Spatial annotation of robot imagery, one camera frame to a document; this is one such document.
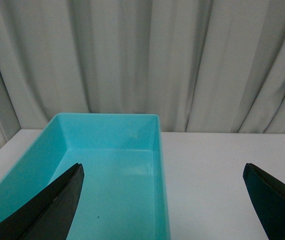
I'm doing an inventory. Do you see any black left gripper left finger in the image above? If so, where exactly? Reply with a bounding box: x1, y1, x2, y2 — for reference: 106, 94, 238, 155
0, 163, 84, 240

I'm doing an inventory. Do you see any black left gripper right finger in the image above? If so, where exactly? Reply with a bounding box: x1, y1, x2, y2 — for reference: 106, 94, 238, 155
243, 163, 285, 240

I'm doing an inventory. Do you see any turquoise plastic storage bin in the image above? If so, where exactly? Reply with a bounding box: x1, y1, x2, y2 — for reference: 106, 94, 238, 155
0, 113, 171, 240

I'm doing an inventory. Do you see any white pleated curtain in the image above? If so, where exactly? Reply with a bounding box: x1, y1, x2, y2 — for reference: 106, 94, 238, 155
0, 0, 285, 148

